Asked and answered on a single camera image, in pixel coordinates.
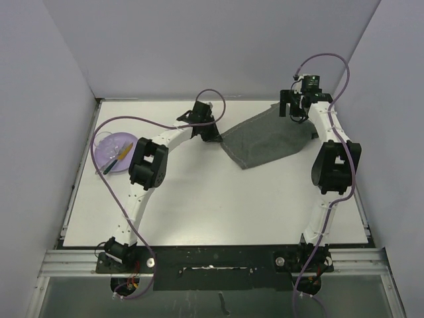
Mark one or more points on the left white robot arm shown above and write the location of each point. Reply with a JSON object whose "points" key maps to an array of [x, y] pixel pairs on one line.
{"points": [[147, 172]]}

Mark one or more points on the yellow green knife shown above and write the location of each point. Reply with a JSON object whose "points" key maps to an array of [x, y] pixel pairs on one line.
{"points": [[120, 157]]}

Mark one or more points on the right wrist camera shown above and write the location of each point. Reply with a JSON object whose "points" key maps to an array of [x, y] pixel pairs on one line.
{"points": [[307, 83]]}

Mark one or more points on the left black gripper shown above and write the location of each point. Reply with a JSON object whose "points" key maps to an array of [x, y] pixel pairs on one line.
{"points": [[212, 136]]}

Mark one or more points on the purple plastic plate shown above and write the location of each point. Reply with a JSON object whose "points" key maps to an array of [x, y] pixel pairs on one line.
{"points": [[125, 163]]}

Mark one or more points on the grey cloth placemat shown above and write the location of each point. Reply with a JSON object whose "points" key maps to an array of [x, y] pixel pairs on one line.
{"points": [[266, 137]]}

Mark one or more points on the aluminium frame rail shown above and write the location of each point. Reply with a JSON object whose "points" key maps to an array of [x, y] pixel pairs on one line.
{"points": [[361, 285]]}

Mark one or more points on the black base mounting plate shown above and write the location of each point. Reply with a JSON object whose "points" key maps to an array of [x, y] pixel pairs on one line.
{"points": [[217, 268]]}

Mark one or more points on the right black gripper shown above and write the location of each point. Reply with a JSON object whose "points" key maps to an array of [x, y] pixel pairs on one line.
{"points": [[287, 97]]}

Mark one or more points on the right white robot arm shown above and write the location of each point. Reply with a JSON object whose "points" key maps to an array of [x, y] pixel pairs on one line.
{"points": [[333, 171]]}

